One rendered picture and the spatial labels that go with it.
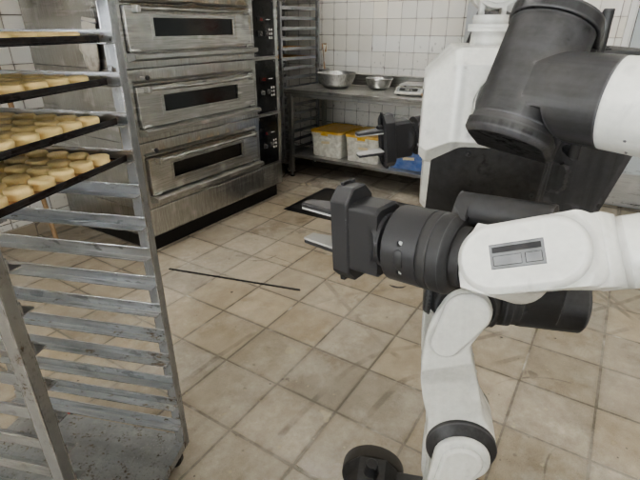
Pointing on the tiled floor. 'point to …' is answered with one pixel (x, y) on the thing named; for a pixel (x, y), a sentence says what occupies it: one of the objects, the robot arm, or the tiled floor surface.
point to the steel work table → (361, 93)
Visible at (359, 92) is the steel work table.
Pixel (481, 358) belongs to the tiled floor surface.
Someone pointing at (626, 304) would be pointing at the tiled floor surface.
